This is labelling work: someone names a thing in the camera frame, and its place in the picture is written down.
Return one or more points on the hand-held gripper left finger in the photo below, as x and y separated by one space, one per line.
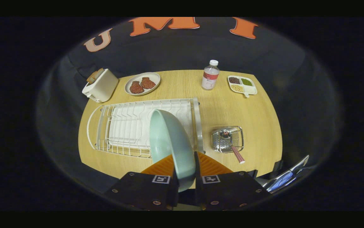
137 190

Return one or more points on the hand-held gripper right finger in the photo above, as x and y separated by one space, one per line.
197 177

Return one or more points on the light green plate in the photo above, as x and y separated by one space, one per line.
169 142

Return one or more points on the white oval plate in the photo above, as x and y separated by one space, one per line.
137 77

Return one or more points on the white drip tray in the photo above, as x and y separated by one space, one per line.
131 126

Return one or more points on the yellow beans portion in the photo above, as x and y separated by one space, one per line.
237 88

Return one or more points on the clear bottle with red label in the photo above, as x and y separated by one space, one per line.
210 77

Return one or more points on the brown meat patty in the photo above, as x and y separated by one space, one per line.
136 87
148 83

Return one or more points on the white divided tray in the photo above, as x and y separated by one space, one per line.
253 90

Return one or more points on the dark beans portion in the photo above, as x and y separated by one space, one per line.
234 80

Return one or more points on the green peas portion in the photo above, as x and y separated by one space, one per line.
246 82

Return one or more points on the white toaster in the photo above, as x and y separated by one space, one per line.
104 87

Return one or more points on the toast slices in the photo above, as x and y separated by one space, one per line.
93 75

